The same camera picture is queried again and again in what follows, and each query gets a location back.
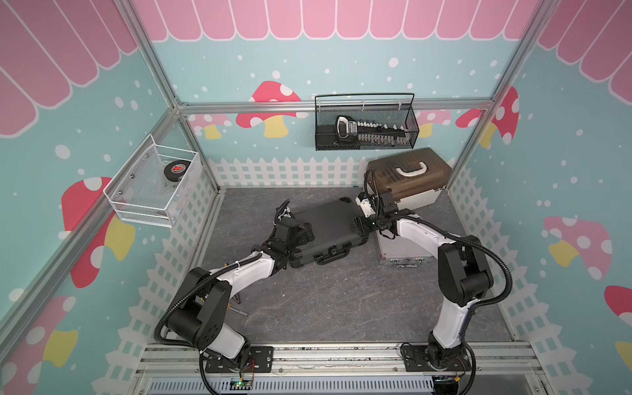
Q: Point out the socket wrench set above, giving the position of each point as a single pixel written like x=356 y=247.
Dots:
x=348 y=130

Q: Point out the silver aluminium poker case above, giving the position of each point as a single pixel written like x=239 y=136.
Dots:
x=398 y=252

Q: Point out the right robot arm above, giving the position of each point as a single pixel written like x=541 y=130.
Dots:
x=470 y=275

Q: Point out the black plastic poker case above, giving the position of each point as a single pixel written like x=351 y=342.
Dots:
x=334 y=228

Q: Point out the yellow handled screwdriver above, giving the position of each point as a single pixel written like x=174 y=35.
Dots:
x=238 y=311

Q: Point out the white wire wall basket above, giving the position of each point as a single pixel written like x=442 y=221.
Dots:
x=140 y=193

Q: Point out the brown lid storage box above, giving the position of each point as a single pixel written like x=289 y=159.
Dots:
x=414 y=179

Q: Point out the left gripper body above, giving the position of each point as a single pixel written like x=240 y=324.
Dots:
x=283 y=242

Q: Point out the green circuit board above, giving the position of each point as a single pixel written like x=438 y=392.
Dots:
x=241 y=384

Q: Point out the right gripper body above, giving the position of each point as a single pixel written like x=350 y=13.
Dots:
x=371 y=216

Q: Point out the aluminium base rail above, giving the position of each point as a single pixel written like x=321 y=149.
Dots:
x=346 y=368

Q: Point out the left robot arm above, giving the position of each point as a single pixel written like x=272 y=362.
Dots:
x=196 y=316

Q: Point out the black wire wall basket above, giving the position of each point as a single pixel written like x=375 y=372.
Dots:
x=392 y=109

